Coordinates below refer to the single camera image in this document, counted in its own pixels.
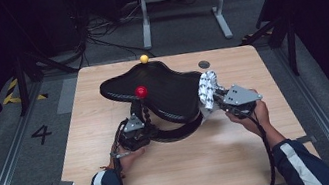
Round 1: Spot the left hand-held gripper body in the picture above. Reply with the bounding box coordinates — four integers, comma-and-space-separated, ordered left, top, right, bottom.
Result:
112, 110, 156, 155

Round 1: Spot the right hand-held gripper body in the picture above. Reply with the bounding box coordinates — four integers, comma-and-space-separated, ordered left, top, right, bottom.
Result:
213, 80, 267, 124

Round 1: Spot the white patterned cloth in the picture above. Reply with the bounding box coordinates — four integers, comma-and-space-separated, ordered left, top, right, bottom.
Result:
194, 69, 224, 115

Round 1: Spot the black wavy tray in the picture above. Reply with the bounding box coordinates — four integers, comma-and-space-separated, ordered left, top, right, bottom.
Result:
95, 44, 214, 153

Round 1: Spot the person's left hand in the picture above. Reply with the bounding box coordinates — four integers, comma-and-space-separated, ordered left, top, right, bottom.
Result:
105, 137, 150, 176

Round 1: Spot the person's right hand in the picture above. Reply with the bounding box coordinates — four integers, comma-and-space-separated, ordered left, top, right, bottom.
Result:
225, 99, 274, 144

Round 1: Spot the black round table grommet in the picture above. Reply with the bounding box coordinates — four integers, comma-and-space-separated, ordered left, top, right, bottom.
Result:
197, 59, 212, 70

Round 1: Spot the black metal stand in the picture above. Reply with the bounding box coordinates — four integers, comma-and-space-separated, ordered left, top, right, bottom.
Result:
240, 13, 305, 84

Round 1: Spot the black tripod stand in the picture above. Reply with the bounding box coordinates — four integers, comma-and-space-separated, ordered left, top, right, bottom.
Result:
8, 43, 86, 118

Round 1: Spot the yellow black floor tape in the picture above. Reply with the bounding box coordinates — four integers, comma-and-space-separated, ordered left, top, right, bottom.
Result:
0, 73, 50, 107

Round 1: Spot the right hand-held gripper cable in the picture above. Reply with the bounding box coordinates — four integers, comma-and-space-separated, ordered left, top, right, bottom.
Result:
241, 111, 281, 185

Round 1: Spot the bundle of black floor cables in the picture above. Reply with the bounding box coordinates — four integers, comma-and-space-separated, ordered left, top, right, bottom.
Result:
72, 3, 155, 70

